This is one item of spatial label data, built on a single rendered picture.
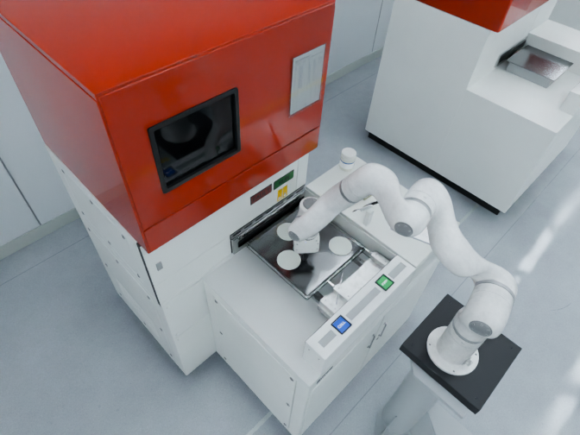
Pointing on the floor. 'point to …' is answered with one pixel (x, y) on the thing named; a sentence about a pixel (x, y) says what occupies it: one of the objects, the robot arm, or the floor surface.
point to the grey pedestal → (420, 408)
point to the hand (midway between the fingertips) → (304, 255)
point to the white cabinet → (240, 345)
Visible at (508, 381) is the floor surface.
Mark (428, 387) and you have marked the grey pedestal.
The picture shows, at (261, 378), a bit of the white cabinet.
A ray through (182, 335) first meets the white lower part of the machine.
